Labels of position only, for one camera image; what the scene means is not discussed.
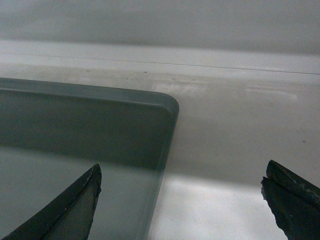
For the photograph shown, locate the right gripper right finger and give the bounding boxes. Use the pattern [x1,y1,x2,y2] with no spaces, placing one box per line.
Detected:
[261,160,320,240]

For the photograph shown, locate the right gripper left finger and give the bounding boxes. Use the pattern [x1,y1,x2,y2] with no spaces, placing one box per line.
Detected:
[3,164,102,240]

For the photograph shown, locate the grey rectangular serving tray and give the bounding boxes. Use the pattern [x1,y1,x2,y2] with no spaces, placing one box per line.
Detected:
[0,78,179,240]

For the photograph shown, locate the white top shelf board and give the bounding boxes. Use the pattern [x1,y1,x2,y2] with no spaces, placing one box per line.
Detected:
[0,40,320,240]

